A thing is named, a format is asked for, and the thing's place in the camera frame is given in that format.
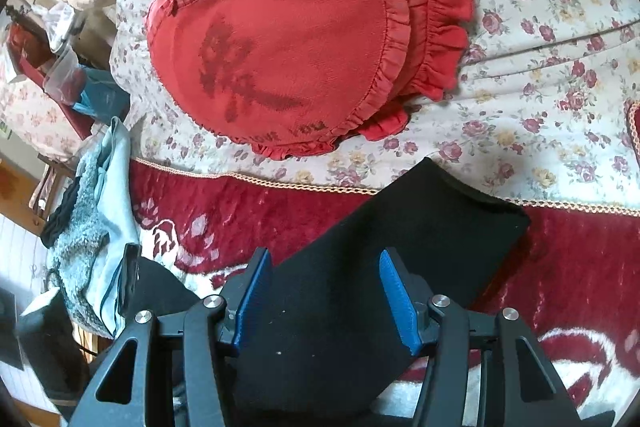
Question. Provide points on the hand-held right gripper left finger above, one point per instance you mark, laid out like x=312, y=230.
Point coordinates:
x=252, y=302

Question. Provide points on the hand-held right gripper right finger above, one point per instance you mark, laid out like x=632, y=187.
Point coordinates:
x=397, y=302

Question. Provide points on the black pants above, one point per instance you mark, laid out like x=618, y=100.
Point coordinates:
x=340, y=257

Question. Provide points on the red and white blanket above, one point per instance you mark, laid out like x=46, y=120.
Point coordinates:
x=300, y=212

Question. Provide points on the black smartphone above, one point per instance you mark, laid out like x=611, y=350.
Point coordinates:
x=131, y=269

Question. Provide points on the light blue fleece garment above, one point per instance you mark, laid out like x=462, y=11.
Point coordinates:
x=85, y=227

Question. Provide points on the black cloth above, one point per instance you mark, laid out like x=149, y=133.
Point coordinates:
x=60, y=217

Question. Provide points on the wooden chair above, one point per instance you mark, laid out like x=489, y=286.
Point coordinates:
x=45, y=179

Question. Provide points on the floral quilt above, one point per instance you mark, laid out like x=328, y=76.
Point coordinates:
x=525, y=82

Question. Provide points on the blue bag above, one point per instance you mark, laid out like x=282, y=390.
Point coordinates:
x=100, y=94

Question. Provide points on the red heart-shaped frilled pillow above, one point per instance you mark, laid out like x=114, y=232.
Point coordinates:
x=290, y=32

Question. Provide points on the pink floral pillow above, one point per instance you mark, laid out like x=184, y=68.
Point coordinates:
x=30, y=117

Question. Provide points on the clear plastic bag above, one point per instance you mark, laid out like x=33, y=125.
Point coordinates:
x=62, y=77

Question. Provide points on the red hanging cloth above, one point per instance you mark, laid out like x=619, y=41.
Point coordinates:
x=25, y=44

